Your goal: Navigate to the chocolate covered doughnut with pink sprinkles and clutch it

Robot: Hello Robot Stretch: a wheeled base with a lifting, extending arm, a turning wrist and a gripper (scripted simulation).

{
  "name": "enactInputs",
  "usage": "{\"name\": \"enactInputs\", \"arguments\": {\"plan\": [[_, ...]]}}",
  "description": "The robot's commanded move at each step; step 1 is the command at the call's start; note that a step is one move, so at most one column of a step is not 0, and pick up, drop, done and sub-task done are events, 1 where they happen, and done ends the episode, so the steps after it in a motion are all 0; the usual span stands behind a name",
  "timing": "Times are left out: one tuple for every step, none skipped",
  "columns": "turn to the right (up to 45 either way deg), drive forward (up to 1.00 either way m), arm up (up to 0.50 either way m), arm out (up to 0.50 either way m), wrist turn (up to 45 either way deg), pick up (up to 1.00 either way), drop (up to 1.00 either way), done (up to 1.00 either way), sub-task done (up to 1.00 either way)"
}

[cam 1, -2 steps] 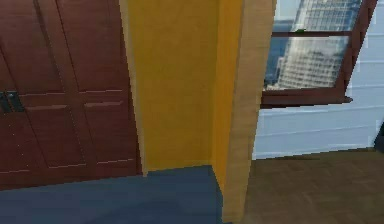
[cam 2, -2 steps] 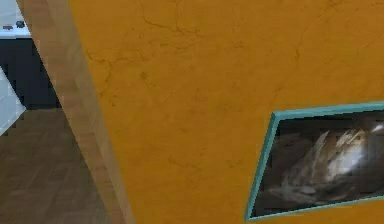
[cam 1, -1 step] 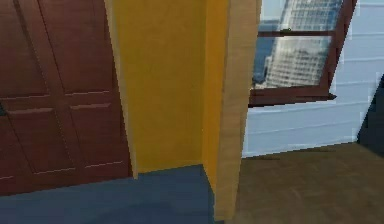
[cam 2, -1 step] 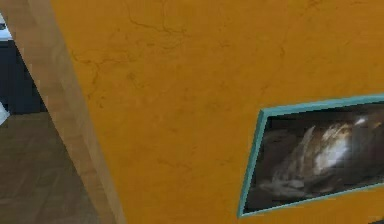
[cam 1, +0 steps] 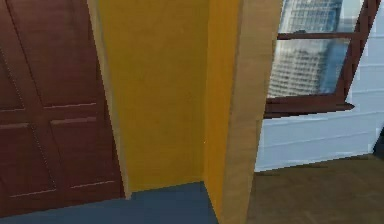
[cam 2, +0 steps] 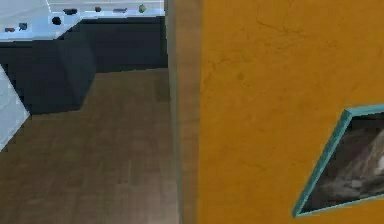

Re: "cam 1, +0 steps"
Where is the dark red-brown room door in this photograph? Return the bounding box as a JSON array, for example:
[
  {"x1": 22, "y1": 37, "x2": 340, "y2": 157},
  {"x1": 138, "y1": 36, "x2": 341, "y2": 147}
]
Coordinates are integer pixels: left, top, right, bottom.
[{"x1": 0, "y1": 0, "x2": 126, "y2": 219}]

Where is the dark brown framed window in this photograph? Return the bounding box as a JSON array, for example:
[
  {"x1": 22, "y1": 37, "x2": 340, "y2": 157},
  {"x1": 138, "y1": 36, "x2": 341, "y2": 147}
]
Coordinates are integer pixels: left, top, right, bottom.
[{"x1": 263, "y1": 0, "x2": 383, "y2": 120}]

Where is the dark blue-black object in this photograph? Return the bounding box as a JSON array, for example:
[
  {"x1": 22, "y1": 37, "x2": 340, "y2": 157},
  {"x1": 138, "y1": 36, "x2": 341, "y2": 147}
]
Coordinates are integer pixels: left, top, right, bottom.
[{"x1": 372, "y1": 126, "x2": 384, "y2": 160}]

